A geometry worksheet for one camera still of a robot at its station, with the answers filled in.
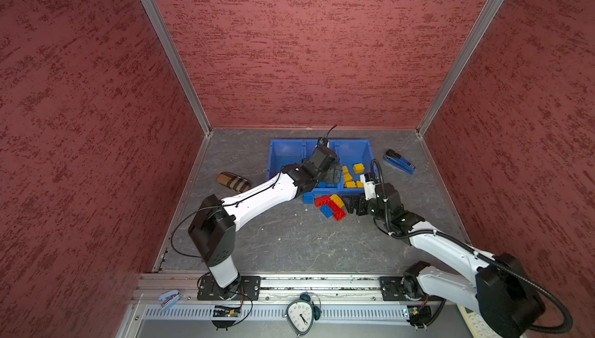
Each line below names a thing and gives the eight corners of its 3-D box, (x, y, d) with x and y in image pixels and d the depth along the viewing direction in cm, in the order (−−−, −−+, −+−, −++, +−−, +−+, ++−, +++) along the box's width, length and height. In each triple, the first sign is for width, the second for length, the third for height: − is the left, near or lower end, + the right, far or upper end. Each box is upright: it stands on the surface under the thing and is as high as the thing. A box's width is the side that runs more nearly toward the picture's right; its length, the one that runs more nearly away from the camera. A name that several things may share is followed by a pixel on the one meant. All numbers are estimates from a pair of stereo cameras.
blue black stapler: (381, 159, 112) (383, 153, 109) (386, 153, 114) (388, 148, 111) (410, 176, 106) (413, 171, 102) (414, 170, 108) (418, 165, 105)
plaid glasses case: (216, 185, 102) (213, 181, 99) (223, 174, 105) (220, 170, 103) (246, 194, 99) (244, 190, 96) (252, 182, 103) (251, 178, 100)
